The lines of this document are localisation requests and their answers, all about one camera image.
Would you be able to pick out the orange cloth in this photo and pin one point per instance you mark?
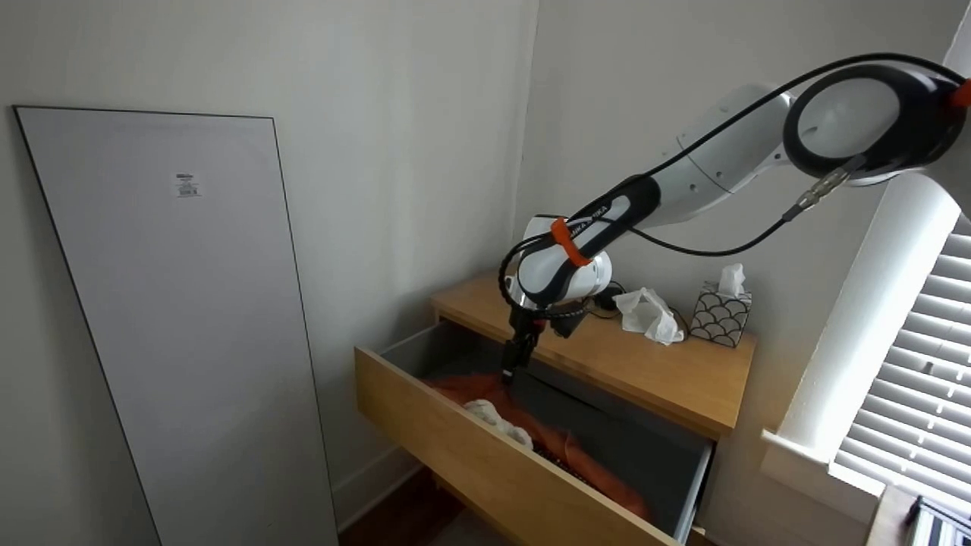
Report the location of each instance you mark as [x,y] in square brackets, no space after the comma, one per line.
[565,443]

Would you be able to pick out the white window frame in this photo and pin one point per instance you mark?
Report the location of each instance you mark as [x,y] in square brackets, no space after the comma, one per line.
[870,336]

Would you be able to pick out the light wooden nightstand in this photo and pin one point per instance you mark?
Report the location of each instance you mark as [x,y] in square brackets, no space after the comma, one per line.
[625,364]

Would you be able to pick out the large white board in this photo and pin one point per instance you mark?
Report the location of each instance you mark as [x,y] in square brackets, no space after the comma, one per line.
[192,336]

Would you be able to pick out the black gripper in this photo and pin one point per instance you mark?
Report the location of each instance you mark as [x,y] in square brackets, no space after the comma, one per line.
[528,329]

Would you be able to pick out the white tissue in box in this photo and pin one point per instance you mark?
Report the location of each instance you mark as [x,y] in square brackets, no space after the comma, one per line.
[729,276]

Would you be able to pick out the scallop pattern tissue box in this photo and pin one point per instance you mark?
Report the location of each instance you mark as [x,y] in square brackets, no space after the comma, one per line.
[721,323]

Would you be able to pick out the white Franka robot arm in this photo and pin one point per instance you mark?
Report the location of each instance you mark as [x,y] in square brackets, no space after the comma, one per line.
[729,162]

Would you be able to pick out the open wooden drawer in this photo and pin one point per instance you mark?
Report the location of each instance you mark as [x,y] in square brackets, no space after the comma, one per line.
[475,465]

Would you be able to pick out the white window blinds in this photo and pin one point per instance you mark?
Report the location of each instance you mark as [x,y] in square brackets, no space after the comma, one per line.
[911,426]

